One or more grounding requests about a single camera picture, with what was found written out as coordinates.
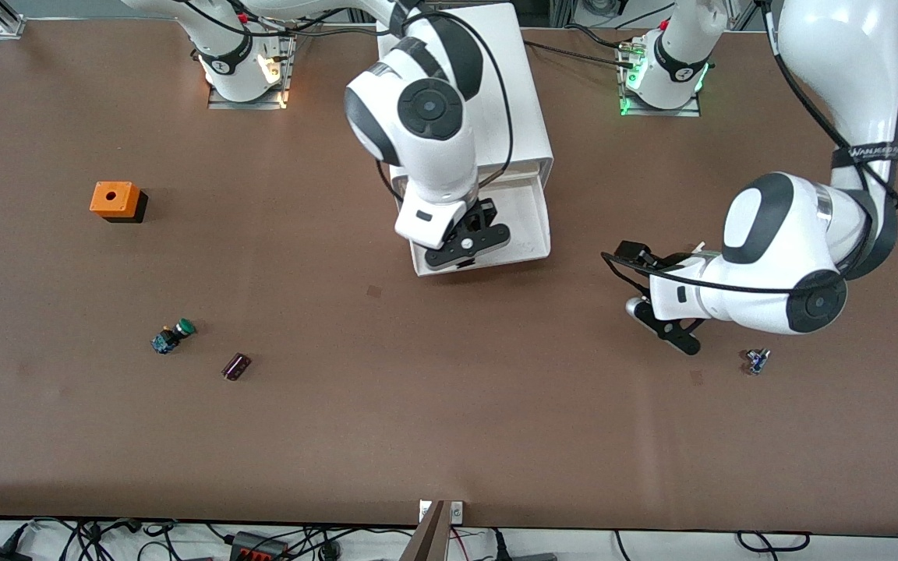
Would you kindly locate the white plastic drawer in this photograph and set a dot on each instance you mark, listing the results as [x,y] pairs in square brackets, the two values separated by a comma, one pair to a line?
[527,218]

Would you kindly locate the small blue electronic component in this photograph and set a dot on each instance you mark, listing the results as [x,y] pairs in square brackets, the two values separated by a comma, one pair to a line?
[757,361]

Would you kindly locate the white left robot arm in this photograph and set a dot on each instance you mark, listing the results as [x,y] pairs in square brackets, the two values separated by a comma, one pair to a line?
[776,234]

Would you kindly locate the green push button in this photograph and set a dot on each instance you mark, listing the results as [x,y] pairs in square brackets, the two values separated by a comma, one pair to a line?
[172,336]

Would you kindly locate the black power strip red switches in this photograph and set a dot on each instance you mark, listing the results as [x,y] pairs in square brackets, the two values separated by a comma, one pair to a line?
[258,547]

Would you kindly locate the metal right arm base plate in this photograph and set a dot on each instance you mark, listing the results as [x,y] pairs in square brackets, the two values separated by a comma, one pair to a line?
[219,104]

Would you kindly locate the orange box with black base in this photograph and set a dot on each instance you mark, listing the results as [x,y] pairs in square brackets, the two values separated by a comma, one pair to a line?
[110,199]

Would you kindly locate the camera mount post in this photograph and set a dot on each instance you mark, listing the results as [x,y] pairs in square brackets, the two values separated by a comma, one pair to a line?
[427,538]

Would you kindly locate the aluminium frame profile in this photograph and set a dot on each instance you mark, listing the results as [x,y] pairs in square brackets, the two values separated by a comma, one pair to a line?
[6,19]

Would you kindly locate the dark purple small block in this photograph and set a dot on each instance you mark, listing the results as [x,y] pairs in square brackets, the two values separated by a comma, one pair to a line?
[236,366]

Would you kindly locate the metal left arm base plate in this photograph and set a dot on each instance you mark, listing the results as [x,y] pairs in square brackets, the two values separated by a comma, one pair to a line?
[683,113]

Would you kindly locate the white drawer cabinet shell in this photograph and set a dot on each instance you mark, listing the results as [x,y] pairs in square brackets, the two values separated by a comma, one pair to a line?
[519,117]

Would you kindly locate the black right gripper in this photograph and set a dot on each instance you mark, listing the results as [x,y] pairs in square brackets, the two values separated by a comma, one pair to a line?
[487,210]

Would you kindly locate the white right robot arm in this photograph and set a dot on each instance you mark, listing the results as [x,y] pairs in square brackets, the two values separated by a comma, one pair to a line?
[426,148]

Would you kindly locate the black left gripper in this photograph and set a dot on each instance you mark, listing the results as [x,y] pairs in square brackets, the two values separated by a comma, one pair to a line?
[630,252]

